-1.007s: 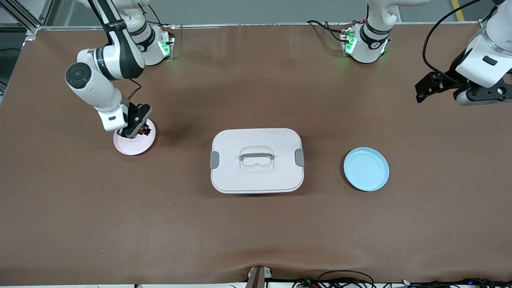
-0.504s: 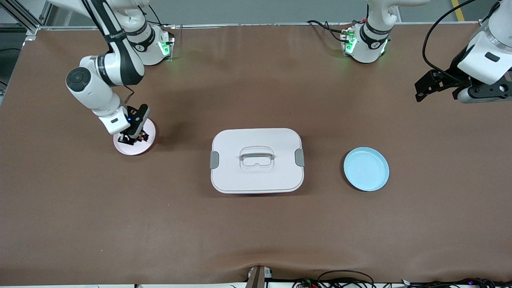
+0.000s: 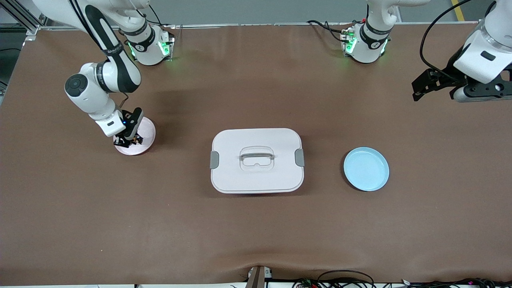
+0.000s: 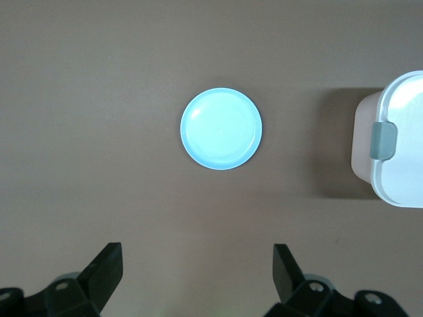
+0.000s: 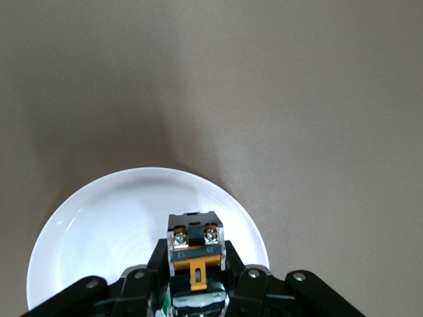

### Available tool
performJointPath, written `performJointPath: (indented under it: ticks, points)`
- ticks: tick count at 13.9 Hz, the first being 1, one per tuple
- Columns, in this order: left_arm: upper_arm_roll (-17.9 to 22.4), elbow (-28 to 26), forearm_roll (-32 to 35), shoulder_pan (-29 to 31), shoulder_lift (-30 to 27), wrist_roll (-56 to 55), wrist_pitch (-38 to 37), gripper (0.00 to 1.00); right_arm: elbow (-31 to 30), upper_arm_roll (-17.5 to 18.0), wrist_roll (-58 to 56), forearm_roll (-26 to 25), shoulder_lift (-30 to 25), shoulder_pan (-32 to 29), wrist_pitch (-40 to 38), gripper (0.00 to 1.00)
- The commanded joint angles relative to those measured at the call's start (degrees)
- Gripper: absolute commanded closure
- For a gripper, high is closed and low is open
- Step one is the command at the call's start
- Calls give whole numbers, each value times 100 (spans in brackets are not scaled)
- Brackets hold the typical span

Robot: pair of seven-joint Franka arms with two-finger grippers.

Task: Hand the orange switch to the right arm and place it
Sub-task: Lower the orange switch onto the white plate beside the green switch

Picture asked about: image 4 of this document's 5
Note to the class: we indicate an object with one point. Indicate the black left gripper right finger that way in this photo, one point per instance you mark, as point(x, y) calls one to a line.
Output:
point(291, 284)

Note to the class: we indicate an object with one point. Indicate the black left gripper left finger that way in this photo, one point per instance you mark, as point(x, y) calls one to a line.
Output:
point(99, 284)

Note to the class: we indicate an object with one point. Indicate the brown table mat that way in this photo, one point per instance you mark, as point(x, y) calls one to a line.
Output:
point(99, 132)

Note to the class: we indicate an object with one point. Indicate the light blue round plate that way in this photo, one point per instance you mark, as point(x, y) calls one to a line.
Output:
point(221, 128)

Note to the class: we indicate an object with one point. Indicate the white lidded box grey latches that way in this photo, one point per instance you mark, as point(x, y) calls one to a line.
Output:
point(400, 142)

